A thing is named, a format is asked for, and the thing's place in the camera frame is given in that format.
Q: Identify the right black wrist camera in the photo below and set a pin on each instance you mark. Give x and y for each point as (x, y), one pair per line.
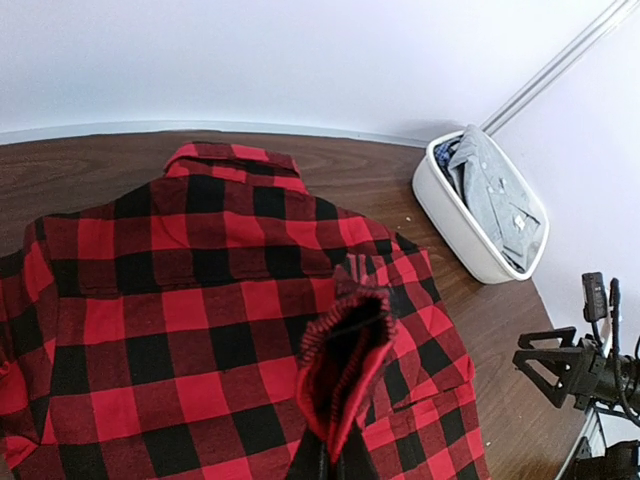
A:
(599, 300)

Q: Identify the grey button shirt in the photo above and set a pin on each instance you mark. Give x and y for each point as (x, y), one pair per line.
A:
(495, 197)

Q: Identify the blue checked shirt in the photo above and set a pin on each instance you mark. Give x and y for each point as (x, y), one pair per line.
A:
(444, 151)

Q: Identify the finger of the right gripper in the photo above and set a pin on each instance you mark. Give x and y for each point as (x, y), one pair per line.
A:
(559, 339)
(555, 372)

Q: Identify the right aluminium frame post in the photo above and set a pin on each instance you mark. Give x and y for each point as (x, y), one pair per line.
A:
(602, 25)

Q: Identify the red black plaid shirt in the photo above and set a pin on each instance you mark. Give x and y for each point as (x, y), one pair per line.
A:
(195, 327)

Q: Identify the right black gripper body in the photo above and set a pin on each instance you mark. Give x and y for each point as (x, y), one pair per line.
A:
(596, 381)

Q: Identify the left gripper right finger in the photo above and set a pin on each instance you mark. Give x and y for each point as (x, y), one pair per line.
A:
(352, 457)

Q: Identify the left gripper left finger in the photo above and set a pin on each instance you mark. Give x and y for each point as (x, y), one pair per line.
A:
(311, 460)

